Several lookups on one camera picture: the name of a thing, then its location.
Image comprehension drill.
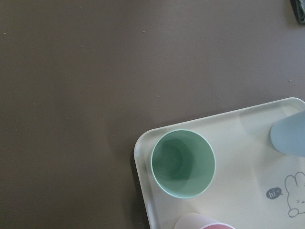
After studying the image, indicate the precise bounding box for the green plastic cup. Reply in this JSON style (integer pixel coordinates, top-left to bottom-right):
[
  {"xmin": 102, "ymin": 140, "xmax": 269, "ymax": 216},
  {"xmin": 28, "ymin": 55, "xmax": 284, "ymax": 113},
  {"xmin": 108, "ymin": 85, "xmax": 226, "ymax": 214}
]
[{"xmin": 150, "ymin": 129, "xmax": 216, "ymax": 199}]

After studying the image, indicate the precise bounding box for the pink plastic cup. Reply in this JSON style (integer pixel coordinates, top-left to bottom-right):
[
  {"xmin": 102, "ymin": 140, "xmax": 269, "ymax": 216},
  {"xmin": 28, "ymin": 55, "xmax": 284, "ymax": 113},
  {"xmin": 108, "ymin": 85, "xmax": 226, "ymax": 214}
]
[{"xmin": 174, "ymin": 213, "xmax": 234, "ymax": 229}]

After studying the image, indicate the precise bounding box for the blue plastic cup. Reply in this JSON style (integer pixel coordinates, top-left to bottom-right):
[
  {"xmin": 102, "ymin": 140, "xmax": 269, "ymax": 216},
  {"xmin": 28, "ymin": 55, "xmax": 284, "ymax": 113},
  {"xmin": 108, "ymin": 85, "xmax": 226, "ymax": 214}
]
[{"xmin": 270, "ymin": 111, "xmax": 305, "ymax": 157}]

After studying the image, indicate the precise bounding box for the cream serving tray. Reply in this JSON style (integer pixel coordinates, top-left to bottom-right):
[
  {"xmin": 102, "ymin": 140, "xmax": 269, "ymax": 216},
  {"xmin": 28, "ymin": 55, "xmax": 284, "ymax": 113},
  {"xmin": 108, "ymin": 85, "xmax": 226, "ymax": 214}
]
[{"xmin": 134, "ymin": 97, "xmax": 305, "ymax": 229}]

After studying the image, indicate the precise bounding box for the gray folded cloth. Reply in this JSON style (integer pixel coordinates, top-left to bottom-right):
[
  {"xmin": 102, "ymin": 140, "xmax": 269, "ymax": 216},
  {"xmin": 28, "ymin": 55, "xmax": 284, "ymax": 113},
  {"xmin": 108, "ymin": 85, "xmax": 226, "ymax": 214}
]
[{"xmin": 290, "ymin": 0, "xmax": 305, "ymax": 25}]

